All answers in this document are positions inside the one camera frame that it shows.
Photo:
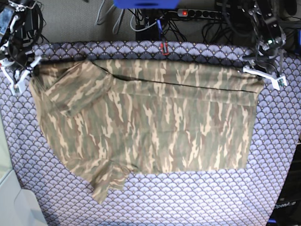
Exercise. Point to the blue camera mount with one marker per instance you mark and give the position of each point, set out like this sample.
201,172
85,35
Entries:
146,4

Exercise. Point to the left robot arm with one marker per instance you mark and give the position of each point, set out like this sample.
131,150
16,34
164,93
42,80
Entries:
270,38

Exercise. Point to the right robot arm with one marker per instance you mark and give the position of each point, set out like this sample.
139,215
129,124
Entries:
21,24

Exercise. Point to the camouflage T-shirt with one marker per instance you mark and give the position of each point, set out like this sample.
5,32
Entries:
106,119

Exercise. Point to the black power strip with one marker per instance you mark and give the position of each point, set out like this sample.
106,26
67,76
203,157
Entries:
199,14

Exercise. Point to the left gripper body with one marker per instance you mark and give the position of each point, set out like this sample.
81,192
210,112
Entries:
265,55

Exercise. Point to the black OpenArm case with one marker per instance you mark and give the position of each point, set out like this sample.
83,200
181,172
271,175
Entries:
287,211

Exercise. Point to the red black clamp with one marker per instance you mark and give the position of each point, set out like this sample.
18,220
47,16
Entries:
164,48

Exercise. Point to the purple fan-pattern tablecloth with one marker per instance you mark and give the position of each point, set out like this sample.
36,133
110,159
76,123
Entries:
243,197

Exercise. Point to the black box under table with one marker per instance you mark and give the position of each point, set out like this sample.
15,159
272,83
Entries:
150,34

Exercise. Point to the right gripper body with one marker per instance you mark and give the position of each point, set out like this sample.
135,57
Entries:
16,54

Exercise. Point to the white plastic bin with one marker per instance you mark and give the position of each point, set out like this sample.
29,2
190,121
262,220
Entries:
18,207

